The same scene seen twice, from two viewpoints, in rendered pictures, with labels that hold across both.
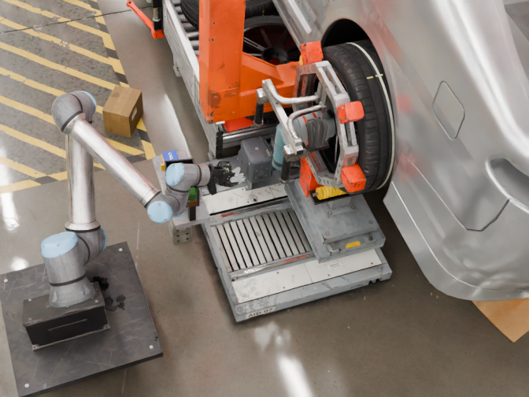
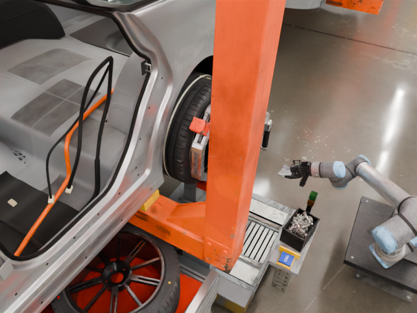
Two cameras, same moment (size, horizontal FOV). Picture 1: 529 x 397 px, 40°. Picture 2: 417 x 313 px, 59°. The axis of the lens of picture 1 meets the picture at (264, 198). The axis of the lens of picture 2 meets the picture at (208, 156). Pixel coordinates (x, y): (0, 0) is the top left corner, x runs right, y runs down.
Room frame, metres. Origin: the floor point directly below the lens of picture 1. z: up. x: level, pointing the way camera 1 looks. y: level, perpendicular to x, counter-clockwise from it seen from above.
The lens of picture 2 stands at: (3.31, 1.11, 2.23)
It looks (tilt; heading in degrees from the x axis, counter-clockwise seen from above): 42 degrees down; 232
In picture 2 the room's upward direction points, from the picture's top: 3 degrees clockwise
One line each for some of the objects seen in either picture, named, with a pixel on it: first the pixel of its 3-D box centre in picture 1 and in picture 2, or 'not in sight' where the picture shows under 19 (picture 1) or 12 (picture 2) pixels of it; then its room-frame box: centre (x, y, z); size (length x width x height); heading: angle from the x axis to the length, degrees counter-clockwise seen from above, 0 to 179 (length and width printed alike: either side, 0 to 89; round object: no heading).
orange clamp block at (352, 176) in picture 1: (353, 178); not in sight; (1.93, -0.35, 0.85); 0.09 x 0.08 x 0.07; 25
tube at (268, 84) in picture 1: (293, 84); not in sight; (2.25, -0.06, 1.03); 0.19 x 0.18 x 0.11; 115
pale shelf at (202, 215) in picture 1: (180, 188); (295, 240); (2.08, 0.40, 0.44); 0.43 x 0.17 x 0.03; 25
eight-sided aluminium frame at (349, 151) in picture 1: (322, 124); (219, 137); (2.21, -0.21, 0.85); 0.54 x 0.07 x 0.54; 25
